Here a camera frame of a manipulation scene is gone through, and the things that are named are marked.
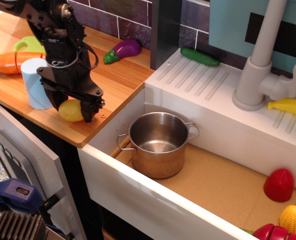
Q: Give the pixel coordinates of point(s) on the green toy cucumber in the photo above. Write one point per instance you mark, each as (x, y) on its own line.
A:
(200, 57)

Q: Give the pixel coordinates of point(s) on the red toy pepper half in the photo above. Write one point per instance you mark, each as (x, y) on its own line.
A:
(279, 186)

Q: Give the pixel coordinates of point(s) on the blue clamp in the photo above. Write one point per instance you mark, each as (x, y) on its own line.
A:
(19, 195)

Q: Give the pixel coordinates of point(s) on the light blue plastic cup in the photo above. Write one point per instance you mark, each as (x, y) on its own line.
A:
(32, 80)

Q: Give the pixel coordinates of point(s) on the grey oven door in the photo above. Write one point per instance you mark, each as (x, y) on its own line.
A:
(27, 158)

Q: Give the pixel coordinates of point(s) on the yellow toy banana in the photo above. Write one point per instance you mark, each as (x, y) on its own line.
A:
(286, 105)

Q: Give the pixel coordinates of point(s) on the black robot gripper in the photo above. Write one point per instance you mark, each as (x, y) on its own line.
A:
(67, 74)

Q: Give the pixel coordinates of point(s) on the black ribbed robot base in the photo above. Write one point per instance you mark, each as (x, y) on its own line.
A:
(16, 226)

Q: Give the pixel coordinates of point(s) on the orange toy carrot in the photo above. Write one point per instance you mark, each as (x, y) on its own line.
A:
(10, 63)

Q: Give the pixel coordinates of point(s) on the white toy sink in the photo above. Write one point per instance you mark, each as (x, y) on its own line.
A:
(218, 194)

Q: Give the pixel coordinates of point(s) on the yellow toy potato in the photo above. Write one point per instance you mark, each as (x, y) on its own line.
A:
(70, 110)

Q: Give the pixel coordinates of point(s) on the stainless steel pot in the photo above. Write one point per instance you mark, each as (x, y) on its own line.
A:
(157, 142)

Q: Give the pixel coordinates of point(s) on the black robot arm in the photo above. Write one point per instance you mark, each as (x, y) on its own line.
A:
(52, 22)

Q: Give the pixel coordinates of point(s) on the grey toy faucet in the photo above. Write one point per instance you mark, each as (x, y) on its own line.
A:
(256, 80)

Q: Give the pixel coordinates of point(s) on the green toy cutting board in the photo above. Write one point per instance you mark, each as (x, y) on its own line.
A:
(29, 44)

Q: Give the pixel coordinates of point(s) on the yellow toy corn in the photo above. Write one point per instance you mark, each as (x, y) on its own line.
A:
(287, 219)

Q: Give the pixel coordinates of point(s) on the purple toy eggplant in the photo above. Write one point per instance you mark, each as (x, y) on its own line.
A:
(124, 49)

